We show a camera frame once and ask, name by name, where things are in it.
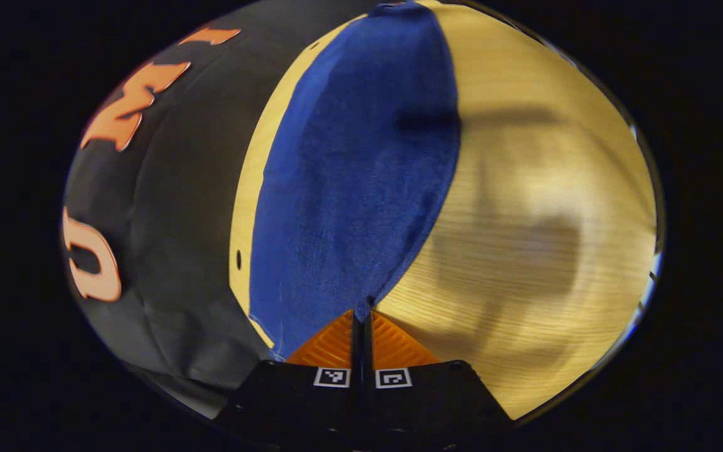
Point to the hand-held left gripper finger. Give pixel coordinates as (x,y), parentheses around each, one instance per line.
(368,345)
(358,345)

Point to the blue denim jeans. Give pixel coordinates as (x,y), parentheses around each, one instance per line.
(349,188)

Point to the black backdrop cloth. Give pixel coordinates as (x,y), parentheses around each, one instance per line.
(179,220)

